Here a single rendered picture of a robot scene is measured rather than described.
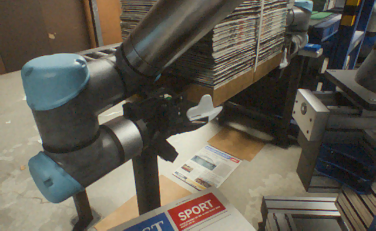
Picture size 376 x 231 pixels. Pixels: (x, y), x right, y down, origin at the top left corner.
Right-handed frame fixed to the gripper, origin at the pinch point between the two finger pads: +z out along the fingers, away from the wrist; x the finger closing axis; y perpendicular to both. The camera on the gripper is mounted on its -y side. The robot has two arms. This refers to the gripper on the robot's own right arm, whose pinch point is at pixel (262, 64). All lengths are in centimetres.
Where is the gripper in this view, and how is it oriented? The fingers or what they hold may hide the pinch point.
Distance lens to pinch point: 87.0
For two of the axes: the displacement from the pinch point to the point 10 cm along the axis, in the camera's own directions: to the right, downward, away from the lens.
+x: 7.7, 2.9, -5.6
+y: 0.0, -8.9, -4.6
